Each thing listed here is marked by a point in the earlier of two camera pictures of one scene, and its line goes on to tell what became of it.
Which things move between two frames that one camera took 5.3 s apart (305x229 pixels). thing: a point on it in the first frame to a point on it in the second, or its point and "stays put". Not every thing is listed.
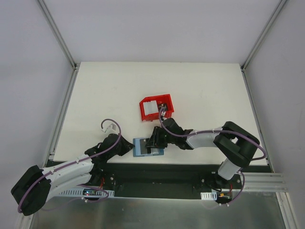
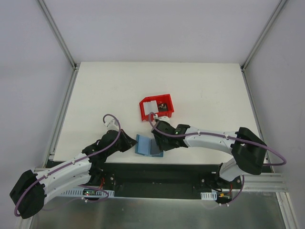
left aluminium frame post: (58, 36) stays put
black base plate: (165, 180) stays put
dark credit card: (143, 149) to (154, 149)
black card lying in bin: (165, 105) stays put
